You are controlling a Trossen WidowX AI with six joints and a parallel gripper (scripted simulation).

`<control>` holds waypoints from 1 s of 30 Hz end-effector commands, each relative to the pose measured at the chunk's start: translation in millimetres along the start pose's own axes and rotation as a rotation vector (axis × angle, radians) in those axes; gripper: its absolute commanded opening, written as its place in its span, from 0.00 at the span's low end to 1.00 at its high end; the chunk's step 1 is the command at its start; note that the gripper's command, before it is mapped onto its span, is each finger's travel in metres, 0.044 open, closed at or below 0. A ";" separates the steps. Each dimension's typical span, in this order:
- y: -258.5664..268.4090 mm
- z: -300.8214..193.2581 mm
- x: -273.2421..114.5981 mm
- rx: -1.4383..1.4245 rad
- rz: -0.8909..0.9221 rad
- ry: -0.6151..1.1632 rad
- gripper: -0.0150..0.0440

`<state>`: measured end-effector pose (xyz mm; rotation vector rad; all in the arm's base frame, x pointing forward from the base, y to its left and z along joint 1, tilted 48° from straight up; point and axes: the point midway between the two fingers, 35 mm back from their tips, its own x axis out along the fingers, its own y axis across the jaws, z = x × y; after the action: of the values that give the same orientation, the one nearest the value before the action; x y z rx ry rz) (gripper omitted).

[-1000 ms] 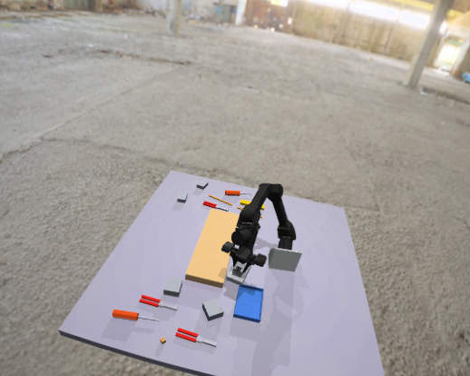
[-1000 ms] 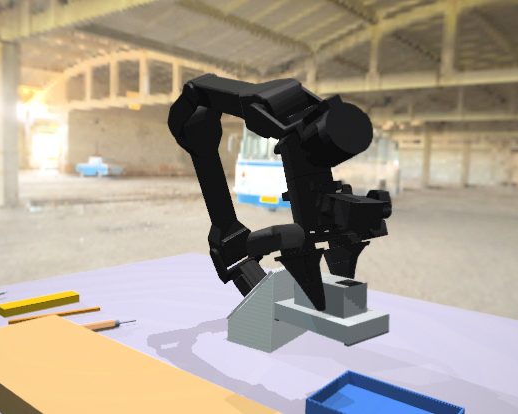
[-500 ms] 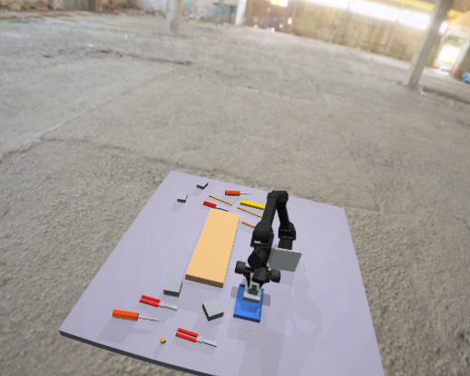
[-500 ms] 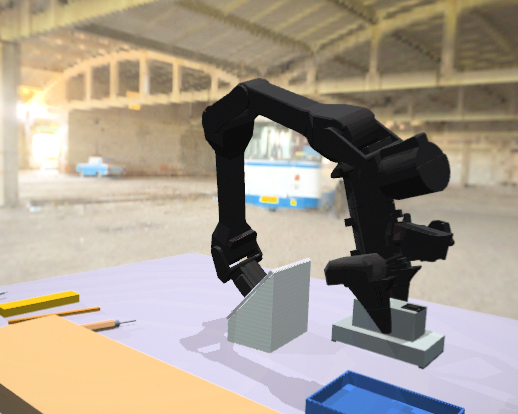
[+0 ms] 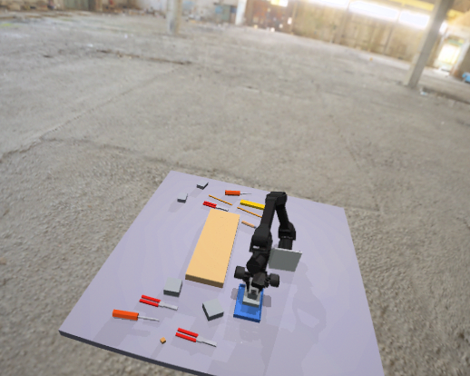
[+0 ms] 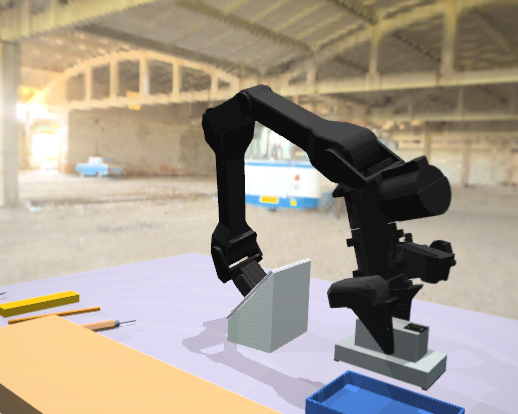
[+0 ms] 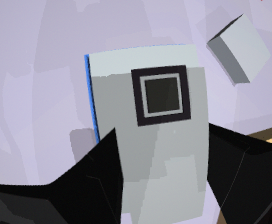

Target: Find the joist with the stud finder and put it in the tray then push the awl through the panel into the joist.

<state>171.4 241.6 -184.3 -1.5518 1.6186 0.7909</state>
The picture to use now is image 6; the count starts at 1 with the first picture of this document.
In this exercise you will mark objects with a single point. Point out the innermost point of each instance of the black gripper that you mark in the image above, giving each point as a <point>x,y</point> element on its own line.
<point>376,293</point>

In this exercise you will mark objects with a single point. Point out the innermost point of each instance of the blue tray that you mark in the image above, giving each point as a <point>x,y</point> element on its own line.
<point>353,393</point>

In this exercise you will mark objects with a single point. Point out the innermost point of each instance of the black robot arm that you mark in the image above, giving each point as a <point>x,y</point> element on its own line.
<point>378,186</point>

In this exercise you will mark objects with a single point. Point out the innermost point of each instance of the tan panel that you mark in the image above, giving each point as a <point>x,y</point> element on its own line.
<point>53,366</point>

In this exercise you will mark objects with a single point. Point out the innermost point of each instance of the yellow rectangular bar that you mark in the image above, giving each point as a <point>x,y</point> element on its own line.
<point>38,304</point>

